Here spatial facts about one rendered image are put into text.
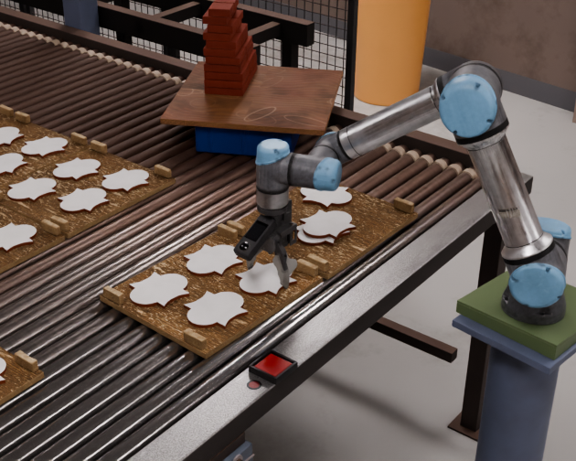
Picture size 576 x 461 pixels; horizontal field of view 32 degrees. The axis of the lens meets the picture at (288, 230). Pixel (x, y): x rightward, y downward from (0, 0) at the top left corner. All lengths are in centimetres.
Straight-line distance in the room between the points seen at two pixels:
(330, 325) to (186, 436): 48
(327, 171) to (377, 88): 359
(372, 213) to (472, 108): 74
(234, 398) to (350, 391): 151
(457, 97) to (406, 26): 362
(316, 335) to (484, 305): 43
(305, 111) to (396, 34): 263
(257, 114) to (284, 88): 23
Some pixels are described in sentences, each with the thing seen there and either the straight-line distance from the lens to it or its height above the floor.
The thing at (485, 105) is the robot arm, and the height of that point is 147.
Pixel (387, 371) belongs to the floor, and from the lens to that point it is 366.
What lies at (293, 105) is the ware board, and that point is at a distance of 311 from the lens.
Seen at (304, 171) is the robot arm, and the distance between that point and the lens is 221.
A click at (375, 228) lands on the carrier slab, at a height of 94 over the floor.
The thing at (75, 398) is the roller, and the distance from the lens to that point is 213.
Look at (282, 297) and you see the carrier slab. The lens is 235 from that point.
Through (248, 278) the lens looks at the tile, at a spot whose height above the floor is 95.
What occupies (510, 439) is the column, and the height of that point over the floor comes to 56.
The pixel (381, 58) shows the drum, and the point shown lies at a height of 29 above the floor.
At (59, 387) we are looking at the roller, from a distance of 216.
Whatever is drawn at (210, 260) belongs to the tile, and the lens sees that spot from 247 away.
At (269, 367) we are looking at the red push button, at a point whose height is 93.
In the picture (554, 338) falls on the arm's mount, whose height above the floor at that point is 91.
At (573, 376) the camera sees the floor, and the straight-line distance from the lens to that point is 378.
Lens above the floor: 224
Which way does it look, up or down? 30 degrees down
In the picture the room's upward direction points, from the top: 1 degrees clockwise
